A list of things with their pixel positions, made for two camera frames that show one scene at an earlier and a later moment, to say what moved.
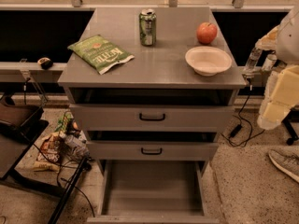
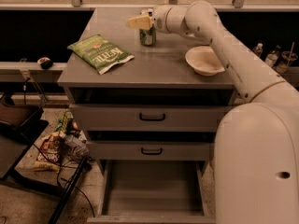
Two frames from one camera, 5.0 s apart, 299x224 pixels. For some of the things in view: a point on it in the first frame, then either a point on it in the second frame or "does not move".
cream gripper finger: (287, 88) → (140, 22)
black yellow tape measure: (45, 63) does not move
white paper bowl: (207, 61) does not move
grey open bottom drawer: (153, 191) does not move
